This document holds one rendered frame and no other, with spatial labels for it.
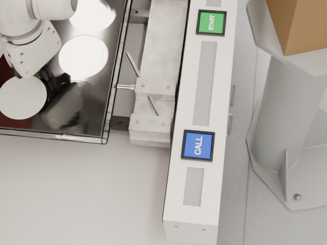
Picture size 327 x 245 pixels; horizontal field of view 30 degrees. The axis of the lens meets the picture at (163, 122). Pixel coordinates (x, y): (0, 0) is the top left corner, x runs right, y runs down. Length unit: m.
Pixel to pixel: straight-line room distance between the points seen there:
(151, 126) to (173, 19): 0.27
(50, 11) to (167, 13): 0.39
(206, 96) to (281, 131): 0.69
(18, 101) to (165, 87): 0.29
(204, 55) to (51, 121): 0.32
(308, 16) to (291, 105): 0.45
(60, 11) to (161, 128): 0.31
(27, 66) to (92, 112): 0.16
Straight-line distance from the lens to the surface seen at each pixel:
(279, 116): 1.72
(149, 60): 1.26
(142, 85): 1.20
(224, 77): 1.15
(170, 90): 1.19
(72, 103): 1.21
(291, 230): 2.05
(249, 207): 2.06
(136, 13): 1.36
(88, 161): 1.24
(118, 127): 1.17
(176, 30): 1.30
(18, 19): 1.02
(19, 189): 1.25
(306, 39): 1.31
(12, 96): 1.25
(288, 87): 1.56
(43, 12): 0.99
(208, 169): 1.07
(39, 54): 1.15
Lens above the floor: 1.96
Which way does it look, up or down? 65 degrees down
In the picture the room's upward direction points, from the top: 7 degrees counter-clockwise
